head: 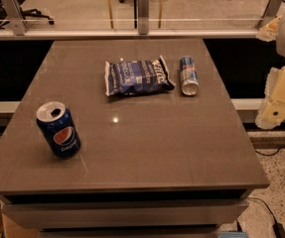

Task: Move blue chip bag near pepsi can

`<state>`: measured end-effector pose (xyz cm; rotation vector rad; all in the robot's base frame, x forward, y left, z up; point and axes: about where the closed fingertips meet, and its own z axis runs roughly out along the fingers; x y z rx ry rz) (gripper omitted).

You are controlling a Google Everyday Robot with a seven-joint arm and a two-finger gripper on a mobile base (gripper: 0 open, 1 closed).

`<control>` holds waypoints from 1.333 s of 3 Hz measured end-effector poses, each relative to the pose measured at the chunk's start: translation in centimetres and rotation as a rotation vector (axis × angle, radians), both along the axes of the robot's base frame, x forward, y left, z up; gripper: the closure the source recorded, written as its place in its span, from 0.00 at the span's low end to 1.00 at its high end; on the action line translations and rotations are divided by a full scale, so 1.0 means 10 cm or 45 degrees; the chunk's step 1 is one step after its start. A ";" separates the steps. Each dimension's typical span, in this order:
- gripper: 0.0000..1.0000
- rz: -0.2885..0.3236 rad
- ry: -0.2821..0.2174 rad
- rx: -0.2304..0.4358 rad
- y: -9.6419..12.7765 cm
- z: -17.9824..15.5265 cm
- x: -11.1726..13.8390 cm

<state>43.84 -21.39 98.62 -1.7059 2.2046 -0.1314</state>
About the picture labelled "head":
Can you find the metal railing post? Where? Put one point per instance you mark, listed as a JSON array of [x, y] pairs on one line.
[[12, 8], [143, 17], [269, 13]]

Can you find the red bull can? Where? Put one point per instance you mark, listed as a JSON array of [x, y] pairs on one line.
[[188, 76]]

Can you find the blue pepsi can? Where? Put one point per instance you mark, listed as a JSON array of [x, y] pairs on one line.
[[57, 126]]

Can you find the metal railing post right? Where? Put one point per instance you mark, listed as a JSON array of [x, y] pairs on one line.
[[269, 13]]

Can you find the grey drawer cabinet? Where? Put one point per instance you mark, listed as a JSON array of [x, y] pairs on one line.
[[186, 218]]

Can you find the blue chip bag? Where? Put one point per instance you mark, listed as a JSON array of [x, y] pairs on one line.
[[137, 77]]

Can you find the metal railing post centre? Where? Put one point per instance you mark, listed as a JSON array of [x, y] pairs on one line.
[[143, 17]]

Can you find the blue floor object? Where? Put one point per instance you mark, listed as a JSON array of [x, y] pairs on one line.
[[232, 234]]

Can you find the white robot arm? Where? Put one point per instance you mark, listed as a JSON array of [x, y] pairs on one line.
[[280, 49]]

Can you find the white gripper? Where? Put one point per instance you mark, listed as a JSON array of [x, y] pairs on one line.
[[270, 114]]

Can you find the metal railing post left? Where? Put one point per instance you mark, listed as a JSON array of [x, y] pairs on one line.
[[12, 8]]

